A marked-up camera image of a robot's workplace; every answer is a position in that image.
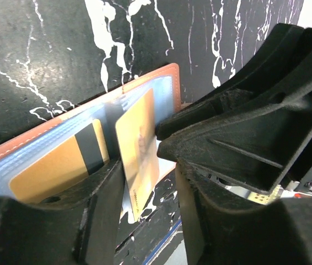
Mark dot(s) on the gold credit card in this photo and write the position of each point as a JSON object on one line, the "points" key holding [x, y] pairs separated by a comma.
{"points": [[137, 144]]}

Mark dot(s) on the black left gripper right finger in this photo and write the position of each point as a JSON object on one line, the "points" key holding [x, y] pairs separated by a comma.
{"points": [[220, 227]]}

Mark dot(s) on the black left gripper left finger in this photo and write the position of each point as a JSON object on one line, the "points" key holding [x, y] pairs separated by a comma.
{"points": [[76, 226]]}

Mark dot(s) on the pink leather card holder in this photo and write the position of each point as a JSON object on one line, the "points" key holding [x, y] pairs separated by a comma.
{"points": [[25, 149]]}

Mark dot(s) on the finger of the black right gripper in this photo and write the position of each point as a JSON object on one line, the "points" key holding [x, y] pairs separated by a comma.
{"points": [[285, 48], [258, 145]]}

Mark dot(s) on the gold card with stripe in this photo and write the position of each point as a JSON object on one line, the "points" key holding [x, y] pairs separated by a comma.
{"points": [[67, 164]]}

